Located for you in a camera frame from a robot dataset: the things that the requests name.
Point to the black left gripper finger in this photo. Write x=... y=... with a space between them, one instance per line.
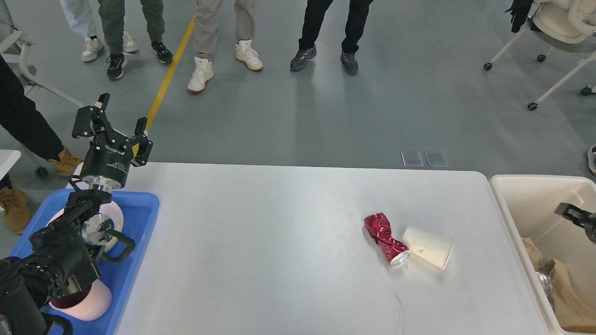
x=91 y=120
x=144 y=145

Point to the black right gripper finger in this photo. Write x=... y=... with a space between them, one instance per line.
x=579 y=217

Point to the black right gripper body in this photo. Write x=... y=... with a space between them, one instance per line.
x=592 y=230

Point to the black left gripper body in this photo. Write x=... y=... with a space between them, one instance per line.
x=107 y=163

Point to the brown paper ball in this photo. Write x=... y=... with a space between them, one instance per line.
x=533 y=251

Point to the brown paper bag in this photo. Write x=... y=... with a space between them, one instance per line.
x=572 y=314

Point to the white paper cup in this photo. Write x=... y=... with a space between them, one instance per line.
x=430 y=246

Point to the red foil wrapper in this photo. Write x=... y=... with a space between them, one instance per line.
x=379 y=228

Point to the silver foil wrapper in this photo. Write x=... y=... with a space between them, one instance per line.
x=544 y=272

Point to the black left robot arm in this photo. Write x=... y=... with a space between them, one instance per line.
x=64 y=263

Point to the white plastic bin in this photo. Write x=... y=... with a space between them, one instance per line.
x=528 y=203

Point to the blue plastic tray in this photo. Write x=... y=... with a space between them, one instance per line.
x=140 y=210

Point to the person with tan boots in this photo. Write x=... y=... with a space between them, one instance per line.
x=20 y=118

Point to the person in white trousers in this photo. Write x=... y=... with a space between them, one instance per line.
x=79 y=16

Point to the right clear floor plate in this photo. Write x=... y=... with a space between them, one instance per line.
x=436 y=158

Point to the clear floor plate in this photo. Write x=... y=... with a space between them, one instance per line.
x=412 y=159
x=436 y=158

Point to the left clear floor plate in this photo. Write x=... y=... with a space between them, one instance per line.
x=412 y=159

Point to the white rolling chair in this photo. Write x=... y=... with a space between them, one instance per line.
x=564 y=25

